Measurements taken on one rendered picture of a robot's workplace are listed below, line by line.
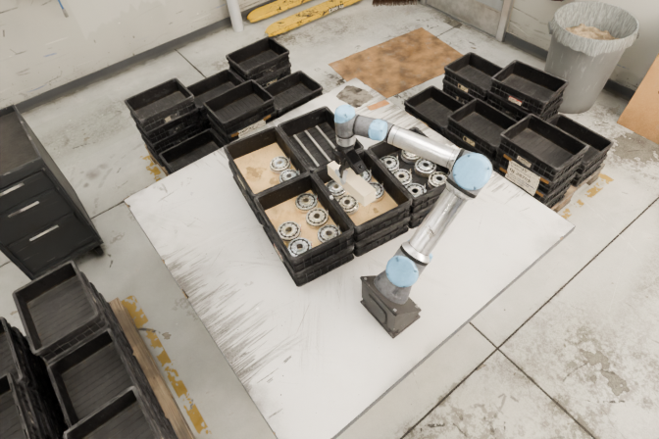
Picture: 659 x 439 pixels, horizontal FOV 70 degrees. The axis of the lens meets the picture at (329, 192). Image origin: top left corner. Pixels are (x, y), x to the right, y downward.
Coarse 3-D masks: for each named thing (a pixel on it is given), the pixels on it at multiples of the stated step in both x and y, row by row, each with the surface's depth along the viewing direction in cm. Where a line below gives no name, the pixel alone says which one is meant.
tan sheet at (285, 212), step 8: (312, 192) 226; (288, 200) 223; (272, 208) 221; (280, 208) 220; (288, 208) 220; (272, 216) 218; (280, 216) 217; (288, 216) 217; (296, 216) 217; (304, 216) 216; (304, 224) 213; (304, 232) 210; (312, 232) 210; (312, 240) 207
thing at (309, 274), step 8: (264, 224) 216; (272, 240) 217; (352, 248) 206; (336, 256) 204; (344, 256) 209; (352, 256) 214; (320, 264) 201; (328, 264) 206; (336, 264) 210; (344, 264) 212; (288, 272) 210; (304, 272) 199; (312, 272) 204; (320, 272) 208; (296, 280) 202; (304, 280) 206; (312, 280) 207
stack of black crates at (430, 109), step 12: (420, 96) 347; (432, 96) 354; (444, 96) 344; (408, 108) 339; (420, 108) 349; (432, 108) 348; (444, 108) 347; (456, 108) 340; (420, 120) 334; (432, 120) 324; (444, 120) 339; (444, 132) 323
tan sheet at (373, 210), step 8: (384, 192) 223; (384, 200) 220; (392, 200) 219; (360, 208) 217; (368, 208) 217; (376, 208) 217; (384, 208) 217; (392, 208) 216; (352, 216) 215; (360, 216) 214; (368, 216) 214; (376, 216) 214
